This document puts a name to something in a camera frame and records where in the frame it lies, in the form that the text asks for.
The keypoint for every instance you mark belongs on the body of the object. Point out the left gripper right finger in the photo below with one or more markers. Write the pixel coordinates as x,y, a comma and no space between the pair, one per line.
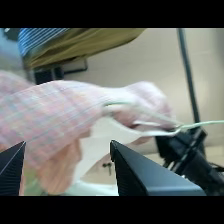
143,176

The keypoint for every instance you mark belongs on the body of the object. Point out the pink checked shirt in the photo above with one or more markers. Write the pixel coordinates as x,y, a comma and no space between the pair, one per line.
50,113

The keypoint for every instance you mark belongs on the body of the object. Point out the blue checked shirt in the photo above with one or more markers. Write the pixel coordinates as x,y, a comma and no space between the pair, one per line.
36,38

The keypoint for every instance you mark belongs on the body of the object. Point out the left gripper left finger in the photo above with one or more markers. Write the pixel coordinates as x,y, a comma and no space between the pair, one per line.
11,170

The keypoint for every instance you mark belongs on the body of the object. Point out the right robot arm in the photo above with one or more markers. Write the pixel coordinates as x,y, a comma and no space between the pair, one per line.
210,176

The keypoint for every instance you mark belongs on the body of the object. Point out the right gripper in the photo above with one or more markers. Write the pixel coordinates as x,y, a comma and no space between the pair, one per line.
181,146

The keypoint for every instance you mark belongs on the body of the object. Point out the olive garment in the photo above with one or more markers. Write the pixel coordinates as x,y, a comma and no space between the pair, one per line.
86,41

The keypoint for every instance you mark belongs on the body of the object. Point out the black pole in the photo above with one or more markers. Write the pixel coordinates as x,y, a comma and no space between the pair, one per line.
186,66

